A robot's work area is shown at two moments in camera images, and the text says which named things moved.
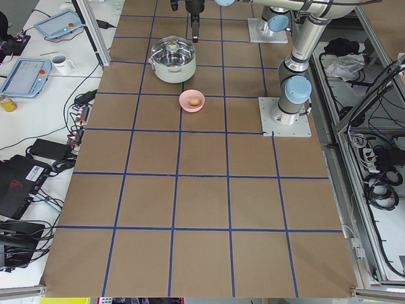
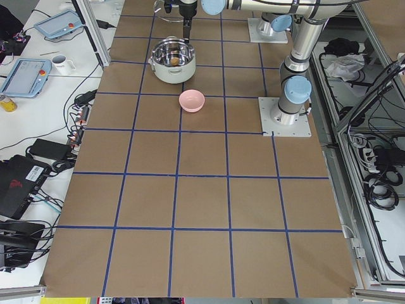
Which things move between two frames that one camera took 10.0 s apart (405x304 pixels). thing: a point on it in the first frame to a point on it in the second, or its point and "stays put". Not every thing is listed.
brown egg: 194,101 to 174,61
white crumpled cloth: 346,66 stays put
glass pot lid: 173,50 to 174,16
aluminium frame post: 88,10 stays put
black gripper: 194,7 to 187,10
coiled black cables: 381,190 stays put
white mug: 62,66 stays put
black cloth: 341,45 stays put
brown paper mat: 165,202 stays put
